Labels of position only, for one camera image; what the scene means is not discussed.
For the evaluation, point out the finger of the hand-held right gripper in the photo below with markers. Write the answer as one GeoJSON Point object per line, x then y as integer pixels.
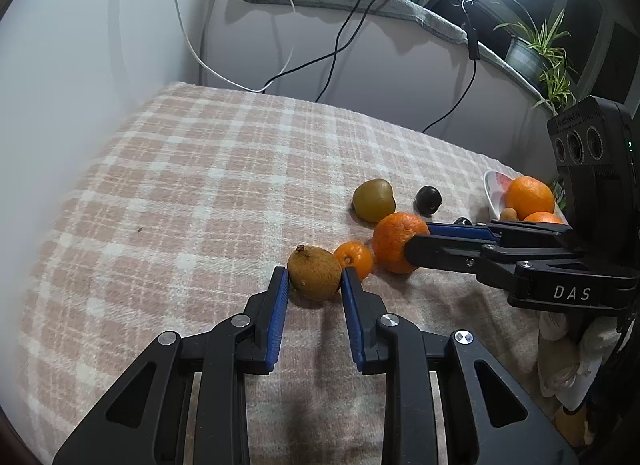
{"type": "Point", "coordinates": [440, 252]}
{"type": "Point", "coordinates": [460, 231]}

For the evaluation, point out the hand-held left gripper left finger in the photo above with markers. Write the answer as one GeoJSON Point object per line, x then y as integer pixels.
{"type": "Point", "coordinates": [277, 315]}

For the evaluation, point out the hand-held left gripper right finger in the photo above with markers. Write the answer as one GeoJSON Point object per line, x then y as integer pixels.
{"type": "Point", "coordinates": [352, 325]}

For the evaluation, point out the medium tangerine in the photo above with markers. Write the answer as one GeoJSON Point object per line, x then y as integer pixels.
{"type": "Point", "coordinates": [392, 245]}

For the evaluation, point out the brown kiwi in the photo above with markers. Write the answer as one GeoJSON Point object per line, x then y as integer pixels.
{"type": "Point", "coordinates": [314, 272]}
{"type": "Point", "coordinates": [509, 215]}

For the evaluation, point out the white floral plate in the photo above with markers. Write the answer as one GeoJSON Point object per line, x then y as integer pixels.
{"type": "Point", "coordinates": [492, 190]}

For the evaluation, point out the large bumpy orange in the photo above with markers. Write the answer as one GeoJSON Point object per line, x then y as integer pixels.
{"type": "Point", "coordinates": [542, 218]}

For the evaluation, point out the smooth round orange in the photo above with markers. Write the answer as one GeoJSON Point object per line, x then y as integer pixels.
{"type": "Point", "coordinates": [531, 197]}

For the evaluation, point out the green snack bag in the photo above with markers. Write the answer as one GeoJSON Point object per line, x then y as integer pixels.
{"type": "Point", "coordinates": [559, 192]}

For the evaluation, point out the dark round fruit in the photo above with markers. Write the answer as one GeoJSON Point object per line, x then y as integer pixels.
{"type": "Point", "coordinates": [428, 200]}

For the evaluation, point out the small tangerine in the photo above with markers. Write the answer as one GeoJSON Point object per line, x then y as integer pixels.
{"type": "Point", "coordinates": [357, 257]}

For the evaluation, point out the green kiwi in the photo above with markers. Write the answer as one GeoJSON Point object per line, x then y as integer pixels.
{"type": "Point", "coordinates": [372, 201]}

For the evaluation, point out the grey plant pot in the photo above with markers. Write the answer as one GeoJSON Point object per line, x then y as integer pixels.
{"type": "Point", "coordinates": [522, 57]}

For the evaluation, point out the plaid pink tablecloth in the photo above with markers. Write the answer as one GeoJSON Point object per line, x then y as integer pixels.
{"type": "Point", "coordinates": [175, 195]}

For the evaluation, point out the white plastic bag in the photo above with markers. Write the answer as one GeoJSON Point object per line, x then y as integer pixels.
{"type": "Point", "coordinates": [555, 365]}

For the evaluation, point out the spider plant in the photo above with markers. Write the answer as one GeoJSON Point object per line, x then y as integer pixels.
{"type": "Point", "coordinates": [550, 40]}

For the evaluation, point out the white refrigerator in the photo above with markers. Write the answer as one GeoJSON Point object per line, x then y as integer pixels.
{"type": "Point", "coordinates": [75, 70]}

